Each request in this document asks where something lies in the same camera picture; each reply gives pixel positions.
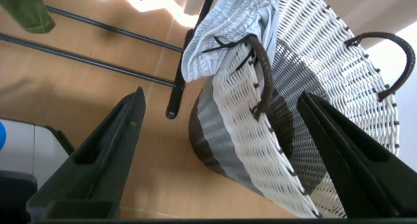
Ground white laundry basket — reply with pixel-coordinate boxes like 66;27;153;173
188;0;417;219

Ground pale grey shorts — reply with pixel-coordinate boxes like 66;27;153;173
180;0;280;83

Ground black clothes rack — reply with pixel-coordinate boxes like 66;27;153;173
0;0;218;120

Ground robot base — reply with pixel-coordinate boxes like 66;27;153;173
0;117;76;224

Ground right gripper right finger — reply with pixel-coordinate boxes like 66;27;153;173
296;90;417;219

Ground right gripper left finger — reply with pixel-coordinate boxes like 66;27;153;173
26;86;147;220

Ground green long-sleeved shirt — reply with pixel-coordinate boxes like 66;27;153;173
0;0;56;35

